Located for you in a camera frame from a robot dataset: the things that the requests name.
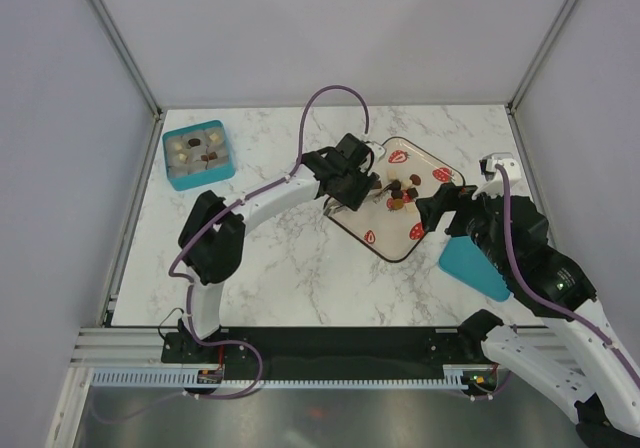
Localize round caramel chocolate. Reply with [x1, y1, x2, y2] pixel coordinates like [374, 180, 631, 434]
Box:
[389, 198, 404, 211]

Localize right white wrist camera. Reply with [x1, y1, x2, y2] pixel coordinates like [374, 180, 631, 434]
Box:
[474, 153, 522, 198]

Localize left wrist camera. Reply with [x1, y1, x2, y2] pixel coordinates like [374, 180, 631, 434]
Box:
[366, 141, 386, 162]

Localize strawberry pattern square plate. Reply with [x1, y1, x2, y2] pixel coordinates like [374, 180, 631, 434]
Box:
[328, 137, 465, 263]

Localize teal chocolate box tray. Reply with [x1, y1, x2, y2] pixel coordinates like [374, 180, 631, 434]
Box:
[161, 120, 235, 191]

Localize teal box lid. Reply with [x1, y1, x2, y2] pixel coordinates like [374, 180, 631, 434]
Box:
[438, 236, 511, 302]

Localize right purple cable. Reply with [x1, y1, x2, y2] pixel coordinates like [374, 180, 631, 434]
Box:
[494, 165, 640, 389]

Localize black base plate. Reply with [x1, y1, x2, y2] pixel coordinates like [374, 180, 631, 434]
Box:
[159, 325, 496, 382]

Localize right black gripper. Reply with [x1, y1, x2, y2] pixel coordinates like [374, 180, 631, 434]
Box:
[414, 179, 512, 274]

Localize slotted grey cable duct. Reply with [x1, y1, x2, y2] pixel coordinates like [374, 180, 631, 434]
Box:
[91, 366, 472, 390]

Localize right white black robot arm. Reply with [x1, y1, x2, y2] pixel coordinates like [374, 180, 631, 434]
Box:
[416, 183, 639, 447]

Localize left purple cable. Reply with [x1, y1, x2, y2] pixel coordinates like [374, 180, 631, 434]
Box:
[167, 85, 371, 284]

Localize aluminium frame rail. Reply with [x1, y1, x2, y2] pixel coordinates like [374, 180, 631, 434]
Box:
[69, 325, 171, 367]

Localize oval dark chocolate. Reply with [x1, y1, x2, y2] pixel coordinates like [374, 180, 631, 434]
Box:
[409, 174, 422, 186]

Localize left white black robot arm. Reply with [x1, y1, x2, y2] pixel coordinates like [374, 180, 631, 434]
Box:
[169, 134, 386, 362]

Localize purple cable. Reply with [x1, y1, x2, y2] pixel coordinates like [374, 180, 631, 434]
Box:
[167, 85, 371, 284]
[494, 165, 640, 389]

